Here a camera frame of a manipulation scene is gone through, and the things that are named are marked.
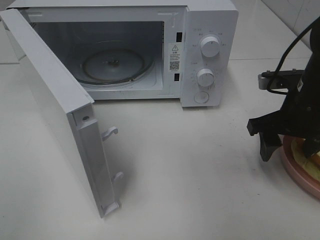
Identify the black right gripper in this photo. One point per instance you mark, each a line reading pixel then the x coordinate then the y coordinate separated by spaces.
pixel 299 116

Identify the white bread sandwich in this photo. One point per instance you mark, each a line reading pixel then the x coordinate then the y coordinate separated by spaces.
pixel 310 165

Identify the pink round plate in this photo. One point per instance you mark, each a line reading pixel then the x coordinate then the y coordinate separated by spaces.
pixel 296 172

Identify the round microwave door button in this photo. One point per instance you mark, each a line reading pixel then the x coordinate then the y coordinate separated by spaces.
pixel 201 97

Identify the white microwave door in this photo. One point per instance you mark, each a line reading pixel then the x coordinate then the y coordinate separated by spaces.
pixel 67 109

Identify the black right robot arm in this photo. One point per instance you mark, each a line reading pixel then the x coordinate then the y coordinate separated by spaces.
pixel 313 65

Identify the lower white microwave knob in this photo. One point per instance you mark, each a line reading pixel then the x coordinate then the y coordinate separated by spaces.
pixel 205 77

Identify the white microwave knob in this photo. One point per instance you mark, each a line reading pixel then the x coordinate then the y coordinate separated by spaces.
pixel 210 46
pixel 205 77

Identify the upper white microwave knob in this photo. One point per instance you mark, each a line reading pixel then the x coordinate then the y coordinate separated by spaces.
pixel 210 46

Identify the white microwave oven body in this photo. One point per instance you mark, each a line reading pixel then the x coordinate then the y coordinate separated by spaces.
pixel 75 29

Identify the white warning label sticker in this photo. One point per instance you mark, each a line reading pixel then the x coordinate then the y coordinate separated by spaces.
pixel 175 55

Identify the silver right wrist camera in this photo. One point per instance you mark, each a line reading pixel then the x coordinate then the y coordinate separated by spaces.
pixel 285 79

